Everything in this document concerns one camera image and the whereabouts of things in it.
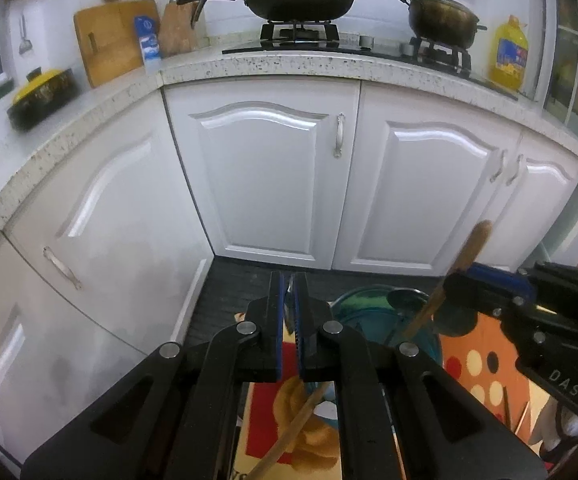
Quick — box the wooden knife block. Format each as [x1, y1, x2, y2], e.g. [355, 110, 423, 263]
[159, 0, 204, 58]

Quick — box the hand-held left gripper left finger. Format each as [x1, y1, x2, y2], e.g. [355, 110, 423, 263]
[21, 270, 290, 480]

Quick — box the person's right hand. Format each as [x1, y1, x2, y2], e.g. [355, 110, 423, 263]
[541, 399, 578, 462]

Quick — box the white cabinet door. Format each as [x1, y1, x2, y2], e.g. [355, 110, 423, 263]
[333, 84, 524, 277]
[0, 234, 170, 461]
[439, 132, 578, 281]
[1, 87, 214, 358]
[163, 80, 362, 271]

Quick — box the blue white packet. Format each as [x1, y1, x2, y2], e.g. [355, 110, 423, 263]
[134, 14, 164, 63]

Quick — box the yellow lidded black pot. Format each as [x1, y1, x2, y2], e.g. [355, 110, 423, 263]
[8, 66, 77, 128]

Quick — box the black frying pan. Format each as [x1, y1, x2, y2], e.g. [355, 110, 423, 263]
[176, 0, 358, 22]

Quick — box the hanging metal peeler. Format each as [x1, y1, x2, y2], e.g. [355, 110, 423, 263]
[18, 14, 34, 56]

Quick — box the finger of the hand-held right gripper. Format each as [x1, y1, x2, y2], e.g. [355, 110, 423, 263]
[434, 300, 546, 367]
[446, 261, 538, 312]

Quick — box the wooden cutting board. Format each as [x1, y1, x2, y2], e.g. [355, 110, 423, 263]
[73, 0, 162, 90]

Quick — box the dark lidded stockpot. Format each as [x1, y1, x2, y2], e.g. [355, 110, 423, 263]
[395, 0, 487, 50]

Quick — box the silver cabinet handle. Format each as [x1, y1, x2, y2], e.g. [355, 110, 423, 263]
[489, 150, 506, 183]
[43, 246, 83, 291]
[333, 114, 346, 159]
[506, 154, 524, 186]

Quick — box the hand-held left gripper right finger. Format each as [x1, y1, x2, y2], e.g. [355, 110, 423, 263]
[293, 271, 550, 480]

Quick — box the black gas stove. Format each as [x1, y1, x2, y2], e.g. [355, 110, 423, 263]
[221, 19, 520, 101]

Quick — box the orange yellow printed mat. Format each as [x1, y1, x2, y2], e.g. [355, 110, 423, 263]
[234, 310, 560, 480]

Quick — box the yellow oil bottle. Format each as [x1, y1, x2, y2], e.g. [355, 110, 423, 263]
[490, 15, 528, 92]

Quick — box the wooden handled ladle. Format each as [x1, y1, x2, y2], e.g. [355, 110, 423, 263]
[403, 220, 494, 341]

